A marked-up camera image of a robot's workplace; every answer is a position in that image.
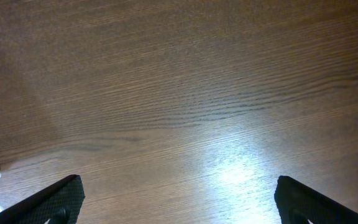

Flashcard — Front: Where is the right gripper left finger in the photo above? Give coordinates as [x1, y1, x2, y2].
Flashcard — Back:
[0, 174, 85, 224]

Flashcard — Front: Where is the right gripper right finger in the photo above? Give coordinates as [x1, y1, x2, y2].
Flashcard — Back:
[274, 175, 358, 224]

